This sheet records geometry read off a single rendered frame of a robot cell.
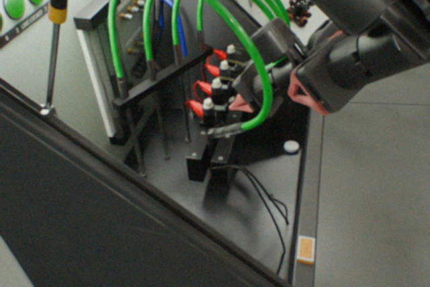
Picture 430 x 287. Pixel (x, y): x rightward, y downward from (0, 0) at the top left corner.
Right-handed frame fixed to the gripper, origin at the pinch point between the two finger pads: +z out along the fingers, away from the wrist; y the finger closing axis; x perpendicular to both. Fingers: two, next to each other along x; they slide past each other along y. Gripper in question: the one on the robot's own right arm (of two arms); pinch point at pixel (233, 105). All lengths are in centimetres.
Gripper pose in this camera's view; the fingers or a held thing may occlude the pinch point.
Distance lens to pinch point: 87.3
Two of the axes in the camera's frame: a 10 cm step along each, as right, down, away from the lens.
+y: -6.4, -7.5, -1.7
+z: -5.9, 3.3, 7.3
